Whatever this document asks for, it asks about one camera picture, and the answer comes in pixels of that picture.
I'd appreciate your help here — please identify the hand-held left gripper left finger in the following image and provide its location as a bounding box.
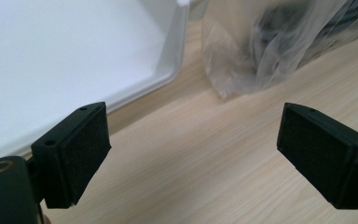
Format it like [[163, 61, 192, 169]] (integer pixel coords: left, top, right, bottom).
[[30, 101, 112, 210]]

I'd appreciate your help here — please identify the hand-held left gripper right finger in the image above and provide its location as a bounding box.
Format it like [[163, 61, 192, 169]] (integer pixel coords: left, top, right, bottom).
[[276, 102, 358, 210]]

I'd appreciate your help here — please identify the clear plastic bag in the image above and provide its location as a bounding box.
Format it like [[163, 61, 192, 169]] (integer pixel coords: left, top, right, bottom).
[[200, 0, 358, 100]]

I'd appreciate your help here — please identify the white plastic bin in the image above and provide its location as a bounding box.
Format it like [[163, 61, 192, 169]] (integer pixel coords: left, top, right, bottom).
[[0, 0, 191, 166]]

